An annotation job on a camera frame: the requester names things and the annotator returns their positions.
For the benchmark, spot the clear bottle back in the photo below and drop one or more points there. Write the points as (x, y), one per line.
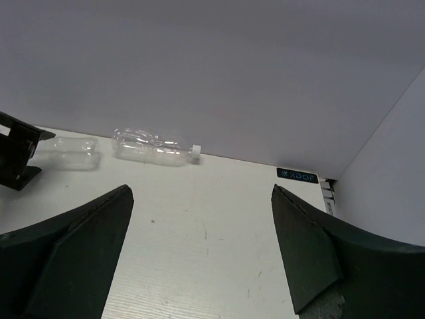
(154, 147)

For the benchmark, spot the right black logo sticker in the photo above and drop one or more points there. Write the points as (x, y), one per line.
(297, 175)

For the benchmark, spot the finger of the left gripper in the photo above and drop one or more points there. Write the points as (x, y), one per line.
(17, 148)

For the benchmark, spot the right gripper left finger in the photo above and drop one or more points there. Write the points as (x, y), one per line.
(63, 267)

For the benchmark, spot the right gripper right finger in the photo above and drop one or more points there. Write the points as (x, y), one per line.
(337, 270)

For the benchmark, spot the clear bottle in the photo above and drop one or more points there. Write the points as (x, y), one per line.
(68, 154)
(154, 147)

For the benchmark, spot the aluminium table frame rail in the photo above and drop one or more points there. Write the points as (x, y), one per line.
(328, 196)

